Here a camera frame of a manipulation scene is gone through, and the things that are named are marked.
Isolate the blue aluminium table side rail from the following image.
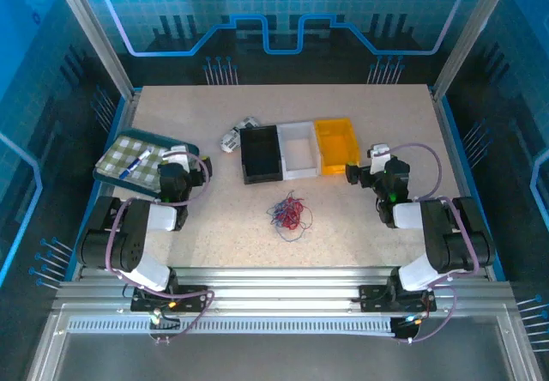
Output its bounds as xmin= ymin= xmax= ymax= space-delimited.
xmin=70 ymin=88 xmax=142 ymax=281
xmin=430 ymin=88 xmax=504 ymax=281

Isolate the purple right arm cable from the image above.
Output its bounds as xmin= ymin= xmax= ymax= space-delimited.
xmin=390 ymin=142 xmax=480 ymax=346

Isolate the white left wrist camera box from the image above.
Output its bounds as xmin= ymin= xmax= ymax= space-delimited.
xmin=164 ymin=143 xmax=193 ymax=172

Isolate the slotted grey cable duct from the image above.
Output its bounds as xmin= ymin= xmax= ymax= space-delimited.
xmin=66 ymin=316 xmax=398 ymax=336

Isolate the black plastic bin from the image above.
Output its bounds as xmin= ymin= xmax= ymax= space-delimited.
xmin=238 ymin=124 xmax=285 ymax=184

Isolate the crumpled white printed packet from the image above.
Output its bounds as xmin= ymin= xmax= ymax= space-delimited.
xmin=219 ymin=116 xmax=262 ymax=155

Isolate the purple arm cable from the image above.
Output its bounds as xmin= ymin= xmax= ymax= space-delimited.
xmin=105 ymin=151 xmax=215 ymax=347
xmin=390 ymin=142 xmax=480 ymax=346

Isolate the white plastic bin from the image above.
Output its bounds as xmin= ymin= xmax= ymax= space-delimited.
xmin=276 ymin=121 xmax=323 ymax=181

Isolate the green white checked cloth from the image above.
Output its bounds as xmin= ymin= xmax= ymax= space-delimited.
xmin=97 ymin=135 xmax=172 ymax=184

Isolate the thin blue cable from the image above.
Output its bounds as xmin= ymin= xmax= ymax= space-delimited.
xmin=266 ymin=190 xmax=315 ymax=245

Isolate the grey metal front panel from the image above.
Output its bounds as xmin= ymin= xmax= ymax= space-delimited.
xmin=25 ymin=303 xmax=546 ymax=381

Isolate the yellow plastic bin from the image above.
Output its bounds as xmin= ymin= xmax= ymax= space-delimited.
xmin=314 ymin=117 xmax=361 ymax=177

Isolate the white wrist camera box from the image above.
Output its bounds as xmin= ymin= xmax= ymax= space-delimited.
xmin=164 ymin=143 xmax=193 ymax=172
xmin=369 ymin=142 xmax=395 ymax=175

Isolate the teal plastic tray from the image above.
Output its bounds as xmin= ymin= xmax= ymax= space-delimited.
xmin=93 ymin=128 xmax=201 ymax=197

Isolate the aluminium front rail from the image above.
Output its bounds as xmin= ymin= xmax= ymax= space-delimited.
xmin=55 ymin=266 xmax=516 ymax=313

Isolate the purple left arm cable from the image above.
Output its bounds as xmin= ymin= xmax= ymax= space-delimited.
xmin=105 ymin=151 xmax=215 ymax=347

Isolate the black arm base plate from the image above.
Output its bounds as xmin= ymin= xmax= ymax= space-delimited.
xmin=359 ymin=284 xmax=437 ymax=313
xmin=130 ymin=284 xmax=210 ymax=313

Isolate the aluminium frame post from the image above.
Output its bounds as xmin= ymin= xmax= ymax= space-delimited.
xmin=47 ymin=0 xmax=142 ymax=101
xmin=430 ymin=0 xmax=518 ymax=102

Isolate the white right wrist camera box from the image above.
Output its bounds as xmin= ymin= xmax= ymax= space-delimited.
xmin=369 ymin=142 xmax=395 ymax=175

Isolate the blue white marker pen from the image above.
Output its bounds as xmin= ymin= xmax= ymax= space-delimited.
xmin=118 ymin=148 xmax=152 ymax=180

